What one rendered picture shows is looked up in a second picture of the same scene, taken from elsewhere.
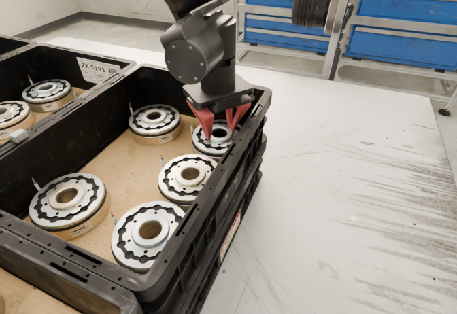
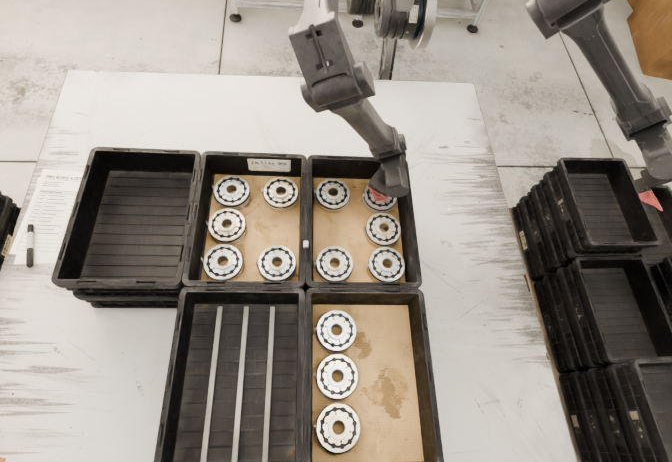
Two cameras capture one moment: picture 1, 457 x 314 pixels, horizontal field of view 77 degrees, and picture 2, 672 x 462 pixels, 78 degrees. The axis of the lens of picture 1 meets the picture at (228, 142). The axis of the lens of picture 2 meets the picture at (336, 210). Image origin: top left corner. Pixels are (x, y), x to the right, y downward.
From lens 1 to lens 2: 0.89 m
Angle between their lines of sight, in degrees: 30
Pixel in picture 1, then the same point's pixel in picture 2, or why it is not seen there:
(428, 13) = not seen: outside the picture
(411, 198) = (475, 184)
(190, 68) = (399, 193)
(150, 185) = (359, 238)
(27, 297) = (351, 309)
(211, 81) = not seen: hidden behind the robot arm
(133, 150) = (331, 219)
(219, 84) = not seen: hidden behind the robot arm
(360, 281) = (461, 243)
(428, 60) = not seen: outside the picture
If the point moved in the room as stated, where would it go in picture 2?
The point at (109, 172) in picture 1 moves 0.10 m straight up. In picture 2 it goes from (331, 239) to (334, 224)
